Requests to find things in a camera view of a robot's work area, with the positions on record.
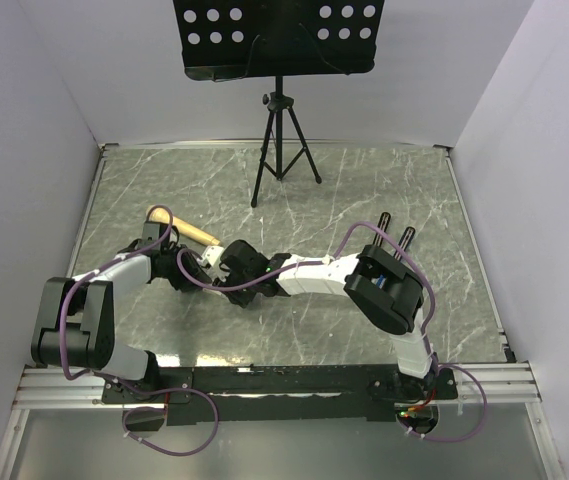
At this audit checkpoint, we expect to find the black stapler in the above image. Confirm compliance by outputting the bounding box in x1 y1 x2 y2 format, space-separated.
373 211 392 247

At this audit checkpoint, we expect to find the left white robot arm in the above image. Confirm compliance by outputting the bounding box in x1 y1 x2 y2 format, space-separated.
30 221 211 402

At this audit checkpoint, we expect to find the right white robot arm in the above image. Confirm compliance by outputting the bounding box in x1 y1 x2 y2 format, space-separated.
213 240 436 398

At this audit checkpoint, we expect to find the beige toy microphone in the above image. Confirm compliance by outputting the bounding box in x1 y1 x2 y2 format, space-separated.
147 206 222 246

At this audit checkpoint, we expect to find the black music stand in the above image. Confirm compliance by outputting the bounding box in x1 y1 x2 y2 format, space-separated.
173 0 385 206

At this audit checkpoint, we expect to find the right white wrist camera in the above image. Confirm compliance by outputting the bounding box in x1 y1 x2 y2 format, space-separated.
199 245 225 271

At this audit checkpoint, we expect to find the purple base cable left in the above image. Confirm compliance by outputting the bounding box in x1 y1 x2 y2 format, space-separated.
122 390 221 459

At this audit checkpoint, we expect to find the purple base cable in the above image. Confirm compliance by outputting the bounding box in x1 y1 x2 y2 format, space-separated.
122 390 221 459
396 364 490 444

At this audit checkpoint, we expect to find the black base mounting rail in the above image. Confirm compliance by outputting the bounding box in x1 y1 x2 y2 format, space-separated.
102 364 458 426

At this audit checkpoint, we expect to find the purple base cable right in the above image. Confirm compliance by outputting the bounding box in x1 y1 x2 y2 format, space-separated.
396 364 490 444

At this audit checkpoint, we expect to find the aluminium extrusion rail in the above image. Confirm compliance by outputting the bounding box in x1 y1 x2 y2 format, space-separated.
455 362 541 404

